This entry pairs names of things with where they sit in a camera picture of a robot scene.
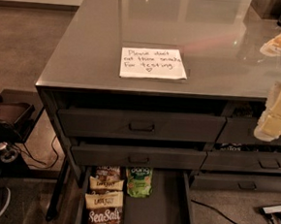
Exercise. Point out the open bottom left drawer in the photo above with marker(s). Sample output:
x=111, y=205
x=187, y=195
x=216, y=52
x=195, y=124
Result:
x=168, y=203

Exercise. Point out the brown chip bag at back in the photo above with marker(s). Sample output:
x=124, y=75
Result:
x=108, y=173

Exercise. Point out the green rice chip bag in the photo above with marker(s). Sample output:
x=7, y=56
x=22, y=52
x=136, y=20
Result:
x=139, y=182

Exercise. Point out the bottom right drawer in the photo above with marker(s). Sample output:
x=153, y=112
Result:
x=238, y=183

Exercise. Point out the white handwritten paper note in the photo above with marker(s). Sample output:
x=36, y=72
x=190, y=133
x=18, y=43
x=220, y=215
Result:
x=148, y=63

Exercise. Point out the top right drawer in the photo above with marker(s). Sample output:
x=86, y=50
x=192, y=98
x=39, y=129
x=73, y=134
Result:
x=241, y=131

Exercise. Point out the white power strip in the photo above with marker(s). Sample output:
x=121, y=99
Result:
x=272, y=209

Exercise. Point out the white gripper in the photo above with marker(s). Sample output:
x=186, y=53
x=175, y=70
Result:
x=268, y=127

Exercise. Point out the brown sea salt chip bag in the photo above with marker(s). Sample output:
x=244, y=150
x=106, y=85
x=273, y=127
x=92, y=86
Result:
x=104, y=216

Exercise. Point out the cream Late July chip bag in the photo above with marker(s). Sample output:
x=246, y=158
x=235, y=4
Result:
x=111, y=199

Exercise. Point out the middle right drawer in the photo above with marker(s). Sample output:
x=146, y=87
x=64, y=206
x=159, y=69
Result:
x=243, y=161

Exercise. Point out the dark grey drawer cabinet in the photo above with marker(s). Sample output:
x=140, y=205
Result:
x=188, y=88

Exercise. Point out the middle left drawer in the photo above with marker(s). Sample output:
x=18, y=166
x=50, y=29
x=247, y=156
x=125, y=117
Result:
x=130, y=156

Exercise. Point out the top left drawer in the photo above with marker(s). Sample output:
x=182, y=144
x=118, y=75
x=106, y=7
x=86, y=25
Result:
x=154, y=126

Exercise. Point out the silver round metal object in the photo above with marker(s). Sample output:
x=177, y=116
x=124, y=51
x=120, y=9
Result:
x=7, y=153

